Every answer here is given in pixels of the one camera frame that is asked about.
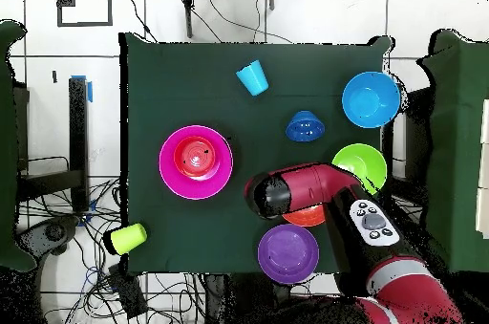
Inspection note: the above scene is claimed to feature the light blue cup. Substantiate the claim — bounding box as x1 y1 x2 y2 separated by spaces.
235 58 269 97

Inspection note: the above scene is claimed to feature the purple bowl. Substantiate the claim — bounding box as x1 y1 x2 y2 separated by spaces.
256 223 321 286

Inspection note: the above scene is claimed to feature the black grey floor device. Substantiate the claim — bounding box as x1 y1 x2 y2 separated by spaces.
16 216 79 260

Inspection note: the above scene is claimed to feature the dark green table cloth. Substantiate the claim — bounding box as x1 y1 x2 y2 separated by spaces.
118 32 394 276

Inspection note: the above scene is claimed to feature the black tripod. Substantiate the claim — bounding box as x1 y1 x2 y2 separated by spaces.
171 0 276 39

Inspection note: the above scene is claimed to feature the small orange bowl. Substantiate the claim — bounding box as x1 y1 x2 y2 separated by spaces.
173 136 217 178

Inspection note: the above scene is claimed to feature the lime green cup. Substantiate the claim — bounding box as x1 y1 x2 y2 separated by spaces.
109 223 149 256

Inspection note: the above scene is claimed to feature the light blue bowl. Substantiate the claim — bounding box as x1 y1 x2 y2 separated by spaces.
341 71 402 129

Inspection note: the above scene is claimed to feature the tangle of cables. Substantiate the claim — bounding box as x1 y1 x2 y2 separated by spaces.
18 178 207 324

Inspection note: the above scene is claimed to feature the green cloth side table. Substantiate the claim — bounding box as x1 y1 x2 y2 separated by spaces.
417 29 489 273
0 19 37 273

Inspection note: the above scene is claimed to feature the large orange bowl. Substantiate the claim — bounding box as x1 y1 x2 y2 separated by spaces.
281 204 327 228

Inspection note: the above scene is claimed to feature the black metal frame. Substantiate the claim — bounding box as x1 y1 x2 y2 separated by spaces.
16 76 93 214

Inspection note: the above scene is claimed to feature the small dark blue bowl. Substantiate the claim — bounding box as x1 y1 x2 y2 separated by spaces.
285 110 327 143

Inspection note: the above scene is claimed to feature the black power strip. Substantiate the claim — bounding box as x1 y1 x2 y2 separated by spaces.
108 264 149 319

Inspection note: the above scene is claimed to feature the pink bowl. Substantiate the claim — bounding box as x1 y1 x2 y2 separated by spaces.
159 124 235 201

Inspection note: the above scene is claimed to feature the lime green bowl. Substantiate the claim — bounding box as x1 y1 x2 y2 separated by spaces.
330 142 388 196

